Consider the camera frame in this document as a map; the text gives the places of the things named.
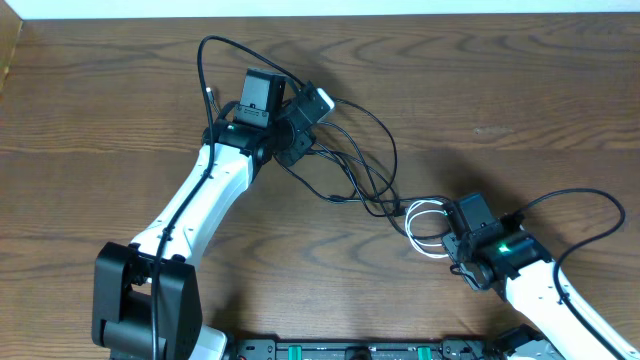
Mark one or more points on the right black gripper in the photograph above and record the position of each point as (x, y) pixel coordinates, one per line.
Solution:
(450, 244)

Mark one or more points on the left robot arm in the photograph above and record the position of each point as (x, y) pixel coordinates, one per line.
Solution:
(146, 302)

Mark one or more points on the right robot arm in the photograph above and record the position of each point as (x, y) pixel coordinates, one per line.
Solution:
(498, 253)

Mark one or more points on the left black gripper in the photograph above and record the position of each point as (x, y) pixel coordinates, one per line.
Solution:
(293, 157)

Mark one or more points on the cardboard box edge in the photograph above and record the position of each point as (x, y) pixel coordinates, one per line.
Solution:
(10, 28)

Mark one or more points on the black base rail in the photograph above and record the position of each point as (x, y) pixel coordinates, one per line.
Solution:
(360, 350)

